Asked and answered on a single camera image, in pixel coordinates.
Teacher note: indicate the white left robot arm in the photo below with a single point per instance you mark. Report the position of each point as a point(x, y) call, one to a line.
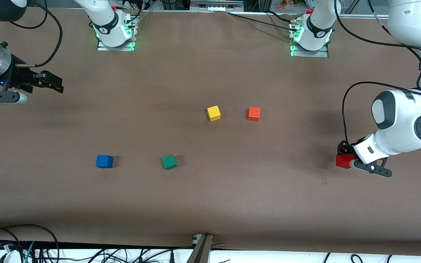
point(400, 124)

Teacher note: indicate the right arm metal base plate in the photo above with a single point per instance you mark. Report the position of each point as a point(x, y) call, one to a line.
point(102, 48)

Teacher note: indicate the orange wooden block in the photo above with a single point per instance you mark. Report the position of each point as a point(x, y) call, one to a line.
point(253, 114)

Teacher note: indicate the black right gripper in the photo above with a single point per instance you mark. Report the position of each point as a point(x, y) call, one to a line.
point(17, 78)

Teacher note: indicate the blue wooden block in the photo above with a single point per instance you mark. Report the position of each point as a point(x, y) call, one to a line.
point(104, 161)

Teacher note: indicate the grey metal camera post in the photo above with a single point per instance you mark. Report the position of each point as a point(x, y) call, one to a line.
point(201, 252)

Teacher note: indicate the green wooden block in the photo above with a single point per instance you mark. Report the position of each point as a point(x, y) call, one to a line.
point(169, 162)

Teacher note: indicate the yellow wooden block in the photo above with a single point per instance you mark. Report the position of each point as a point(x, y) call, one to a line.
point(213, 113)

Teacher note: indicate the red wooden block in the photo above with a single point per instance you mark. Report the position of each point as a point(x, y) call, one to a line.
point(344, 161)

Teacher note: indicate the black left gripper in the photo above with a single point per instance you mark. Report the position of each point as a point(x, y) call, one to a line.
point(345, 148)

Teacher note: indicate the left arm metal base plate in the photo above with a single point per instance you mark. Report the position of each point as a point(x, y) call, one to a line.
point(322, 54)

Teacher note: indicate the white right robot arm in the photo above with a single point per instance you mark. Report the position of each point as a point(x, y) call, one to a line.
point(104, 25)

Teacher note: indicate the orange background object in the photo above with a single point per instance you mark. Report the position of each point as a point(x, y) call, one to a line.
point(283, 4)

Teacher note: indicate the brown table cover sheet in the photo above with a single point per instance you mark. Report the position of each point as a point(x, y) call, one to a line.
point(232, 201)

